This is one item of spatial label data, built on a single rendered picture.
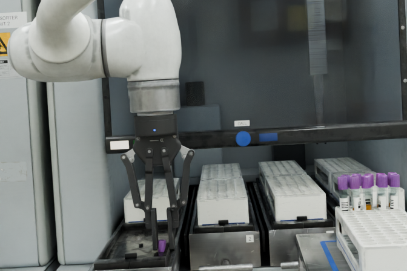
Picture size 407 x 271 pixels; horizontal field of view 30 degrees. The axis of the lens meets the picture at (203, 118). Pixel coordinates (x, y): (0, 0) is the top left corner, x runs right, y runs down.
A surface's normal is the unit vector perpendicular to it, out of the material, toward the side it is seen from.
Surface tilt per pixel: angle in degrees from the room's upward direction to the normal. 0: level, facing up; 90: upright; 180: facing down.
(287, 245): 90
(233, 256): 90
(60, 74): 150
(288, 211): 90
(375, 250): 90
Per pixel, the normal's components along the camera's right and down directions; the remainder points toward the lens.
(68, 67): 0.20, 0.85
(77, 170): -0.02, 0.05
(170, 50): 0.65, 0.02
